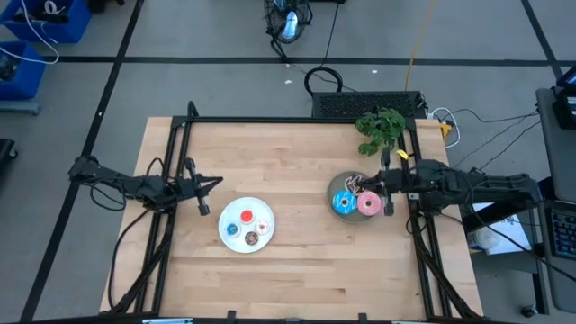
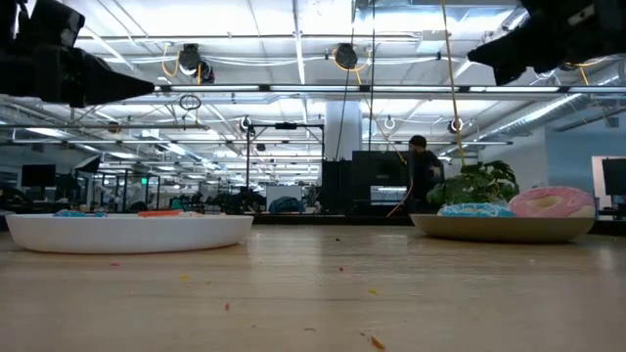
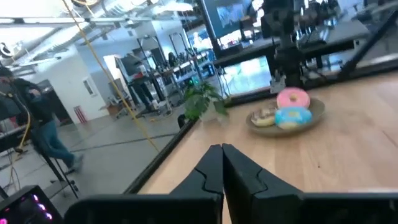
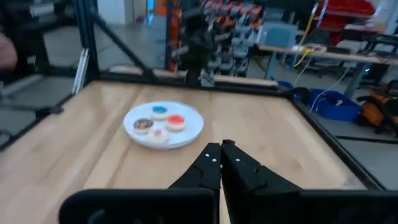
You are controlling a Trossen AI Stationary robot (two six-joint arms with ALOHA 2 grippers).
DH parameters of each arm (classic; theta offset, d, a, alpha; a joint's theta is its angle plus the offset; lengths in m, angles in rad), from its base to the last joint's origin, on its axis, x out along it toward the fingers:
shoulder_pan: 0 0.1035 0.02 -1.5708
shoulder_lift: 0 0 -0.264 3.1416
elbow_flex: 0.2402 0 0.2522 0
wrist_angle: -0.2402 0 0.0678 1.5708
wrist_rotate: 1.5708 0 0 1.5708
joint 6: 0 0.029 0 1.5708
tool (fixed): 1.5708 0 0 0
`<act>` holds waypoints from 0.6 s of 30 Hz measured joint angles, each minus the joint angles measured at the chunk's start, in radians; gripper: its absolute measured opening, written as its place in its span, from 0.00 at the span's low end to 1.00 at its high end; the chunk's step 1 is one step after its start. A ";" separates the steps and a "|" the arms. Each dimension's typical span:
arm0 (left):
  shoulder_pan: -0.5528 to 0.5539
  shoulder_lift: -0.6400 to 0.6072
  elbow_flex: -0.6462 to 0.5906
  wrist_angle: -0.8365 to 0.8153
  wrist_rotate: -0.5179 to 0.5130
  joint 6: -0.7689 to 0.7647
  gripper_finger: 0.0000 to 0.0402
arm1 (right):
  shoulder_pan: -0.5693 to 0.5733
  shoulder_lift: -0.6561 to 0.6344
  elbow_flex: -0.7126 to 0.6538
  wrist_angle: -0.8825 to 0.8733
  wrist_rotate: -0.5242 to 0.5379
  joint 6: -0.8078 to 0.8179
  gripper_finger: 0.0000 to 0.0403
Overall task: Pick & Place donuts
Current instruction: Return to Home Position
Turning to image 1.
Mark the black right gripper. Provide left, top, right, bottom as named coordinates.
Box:
left=359, top=148, right=419, bottom=217

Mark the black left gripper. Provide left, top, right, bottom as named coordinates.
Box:
left=174, top=157, right=224, bottom=217

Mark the large pink iced donut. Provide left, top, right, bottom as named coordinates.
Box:
left=356, top=190, right=385, bottom=218

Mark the large chocolate iced donut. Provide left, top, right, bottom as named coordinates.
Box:
left=344, top=173, right=368, bottom=195

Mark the large blue iced donut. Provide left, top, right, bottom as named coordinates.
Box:
left=331, top=190, right=359, bottom=216

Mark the white round plate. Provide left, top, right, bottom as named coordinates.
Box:
left=218, top=197, right=276, bottom=255

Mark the grey round plate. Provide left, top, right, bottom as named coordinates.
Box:
left=326, top=170, right=384, bottom=225

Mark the green leafy plant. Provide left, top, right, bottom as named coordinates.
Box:
left=354, top=107, right=406, bottom=158

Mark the black perforated computer case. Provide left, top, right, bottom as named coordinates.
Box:
left=311, top=91, right=428, bottom=120

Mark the white paper sheet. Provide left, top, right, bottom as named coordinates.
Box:
left=467, top=202, right=533, bottom=257

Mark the black floor fan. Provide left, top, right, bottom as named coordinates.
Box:
left=263, top=0, right=313, bottom=45

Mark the grey side desk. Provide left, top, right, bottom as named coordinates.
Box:
left=535, top=87, right=576, bottom=203

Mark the black computer keyboard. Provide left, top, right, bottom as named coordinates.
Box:
left=549, top=209, right=576, bottom=261

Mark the black desk monitor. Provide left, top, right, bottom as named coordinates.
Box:
left=552, top=66, right=576, bottom=131

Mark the blue plastic bin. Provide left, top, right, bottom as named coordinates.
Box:
left=0, top=0, right=94, bottom=44
left=0, top=40, right=47, bottom=101

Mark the looped white power cable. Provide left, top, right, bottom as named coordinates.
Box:
left=430, top=106, right=462, bottom=149

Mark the black aluminium table frame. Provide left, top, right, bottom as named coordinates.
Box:
left=101, top=101, right=485, bottom=324

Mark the coiled black floor cable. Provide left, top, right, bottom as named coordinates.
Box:
left=304, top=66, right=344, bottom=96

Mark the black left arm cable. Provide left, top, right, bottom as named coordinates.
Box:
left=106, top=209, right=154, bottom=311

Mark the yellow hanging cable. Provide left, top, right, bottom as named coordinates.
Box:
left=403, top=0, right=437, bottom=91

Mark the thin white cable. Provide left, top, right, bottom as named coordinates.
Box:
left=0, top=0, right=60, bottom=65

